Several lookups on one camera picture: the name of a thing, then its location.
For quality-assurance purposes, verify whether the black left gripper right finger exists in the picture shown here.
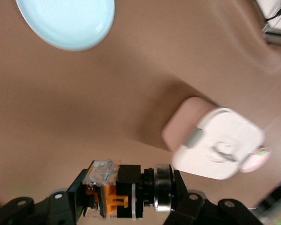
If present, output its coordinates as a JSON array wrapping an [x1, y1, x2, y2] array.
[[163, 170, 264, 225]]

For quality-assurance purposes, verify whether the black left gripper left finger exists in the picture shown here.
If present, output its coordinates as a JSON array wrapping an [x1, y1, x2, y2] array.
[[0, 161, 96, 225]]

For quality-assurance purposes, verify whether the orange push-button switch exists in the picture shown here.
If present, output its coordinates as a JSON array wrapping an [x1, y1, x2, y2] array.
[[82, 160, 178, 221]]

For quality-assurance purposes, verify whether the pink box with white lid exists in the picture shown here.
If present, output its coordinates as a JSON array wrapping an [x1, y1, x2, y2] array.
[[161, 96, 266, 180]]

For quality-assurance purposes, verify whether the pink round plate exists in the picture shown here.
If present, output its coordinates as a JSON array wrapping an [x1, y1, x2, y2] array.
[[238, 146, 272, 173]]

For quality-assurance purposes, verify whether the brown table mat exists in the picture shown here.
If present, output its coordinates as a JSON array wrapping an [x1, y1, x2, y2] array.
[[0, 0, 281, 225]]

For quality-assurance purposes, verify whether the light blue round plate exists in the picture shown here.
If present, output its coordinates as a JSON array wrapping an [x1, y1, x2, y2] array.
[[15, 0, 115, 52]]

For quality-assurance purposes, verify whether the grey metal bracket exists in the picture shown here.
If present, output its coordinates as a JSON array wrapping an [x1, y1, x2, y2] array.
[[261, 25, 281, 48]]

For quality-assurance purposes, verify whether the black looped cable bundle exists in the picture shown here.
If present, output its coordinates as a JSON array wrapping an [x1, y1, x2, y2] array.
[[265, 0, 281, 21]]

